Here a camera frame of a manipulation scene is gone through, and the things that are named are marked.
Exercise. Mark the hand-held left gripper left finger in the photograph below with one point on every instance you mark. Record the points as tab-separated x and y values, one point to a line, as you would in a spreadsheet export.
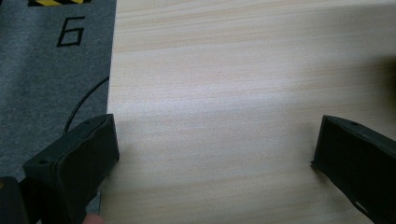
81	168

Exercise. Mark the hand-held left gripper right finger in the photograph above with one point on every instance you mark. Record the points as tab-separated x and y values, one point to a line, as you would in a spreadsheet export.
358	165

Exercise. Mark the black stand base striped tape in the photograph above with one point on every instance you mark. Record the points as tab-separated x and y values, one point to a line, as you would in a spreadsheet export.
56	2

